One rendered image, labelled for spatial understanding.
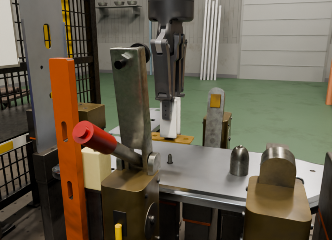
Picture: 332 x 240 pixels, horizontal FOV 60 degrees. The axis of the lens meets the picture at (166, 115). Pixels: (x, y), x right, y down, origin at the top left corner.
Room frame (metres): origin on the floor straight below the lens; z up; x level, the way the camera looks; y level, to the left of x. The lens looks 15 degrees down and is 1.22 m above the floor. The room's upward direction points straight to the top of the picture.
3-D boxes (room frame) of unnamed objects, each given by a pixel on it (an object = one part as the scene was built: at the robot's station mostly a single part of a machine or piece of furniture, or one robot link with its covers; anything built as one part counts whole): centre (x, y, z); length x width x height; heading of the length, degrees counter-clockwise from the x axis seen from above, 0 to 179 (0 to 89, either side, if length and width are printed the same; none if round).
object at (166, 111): (0.47, 0.00, 1.11); 0.03 x 0.01 x 0.05; 161
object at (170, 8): (0.50, -0.01, 1.25); 0.08 x 0.07 x 0.09; 161
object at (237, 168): (0.46, -0.13, 1.02); 0.03 x 0.03 x 0.07
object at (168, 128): (0.49, 0.00, 1.09); 0.03 x 0.01 x 0.07; 71
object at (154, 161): (0.36, 0.02, 1.06); 0.03 x 0.01 x 0.03; 161
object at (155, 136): (0.50, -0.01, 1.05); 0.08 x 0.04 x 0.01; 71
